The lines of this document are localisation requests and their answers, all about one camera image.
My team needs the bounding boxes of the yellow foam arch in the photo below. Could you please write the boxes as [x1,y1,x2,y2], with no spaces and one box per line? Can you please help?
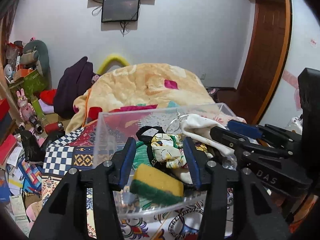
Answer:
[96,54,130,75]

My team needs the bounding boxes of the yellow green sponge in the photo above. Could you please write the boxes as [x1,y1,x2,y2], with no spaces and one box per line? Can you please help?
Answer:
[130,164,184,205]

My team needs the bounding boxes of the green storage box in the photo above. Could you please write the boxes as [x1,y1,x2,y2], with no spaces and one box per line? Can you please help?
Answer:
[9,70,49,99]

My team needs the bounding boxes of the white black-trimmed cloth bag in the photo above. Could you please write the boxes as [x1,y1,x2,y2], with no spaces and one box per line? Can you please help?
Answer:
[135,113,235,160]

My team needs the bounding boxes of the clear plastic storage bin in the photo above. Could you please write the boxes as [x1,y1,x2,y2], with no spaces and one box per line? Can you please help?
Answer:
[93,103,237,218]

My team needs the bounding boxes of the dark purple clothing pile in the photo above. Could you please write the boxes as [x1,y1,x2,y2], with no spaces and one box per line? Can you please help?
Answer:
[53,56,95,119]

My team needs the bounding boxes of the small black wall monitor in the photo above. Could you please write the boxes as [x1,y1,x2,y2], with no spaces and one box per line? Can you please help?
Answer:
[101,0,140,23]

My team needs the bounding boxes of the wooden door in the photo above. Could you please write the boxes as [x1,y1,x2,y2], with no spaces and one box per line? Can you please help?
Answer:
[217,0,293,126]

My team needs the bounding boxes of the patterned checkered tablecloth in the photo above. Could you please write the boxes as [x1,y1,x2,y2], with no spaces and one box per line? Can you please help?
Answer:
[41,119,234,240]

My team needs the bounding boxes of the cartoon print cloth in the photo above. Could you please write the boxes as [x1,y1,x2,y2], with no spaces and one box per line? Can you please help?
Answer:
[151,133,192,185]

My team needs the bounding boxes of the grey green plush toy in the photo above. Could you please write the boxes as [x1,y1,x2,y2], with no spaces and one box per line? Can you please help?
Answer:
[20,40,49,76]

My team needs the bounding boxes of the beige patterned blanket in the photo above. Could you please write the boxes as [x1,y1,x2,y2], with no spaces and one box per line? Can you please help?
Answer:
[66,63,214,133]

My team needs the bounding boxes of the pink rabbit toy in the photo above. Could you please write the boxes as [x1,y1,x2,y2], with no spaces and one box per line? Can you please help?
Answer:
[16,88,35,122]

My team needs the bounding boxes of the red box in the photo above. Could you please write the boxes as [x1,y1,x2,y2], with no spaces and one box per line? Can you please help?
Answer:
[0,98,10,121]

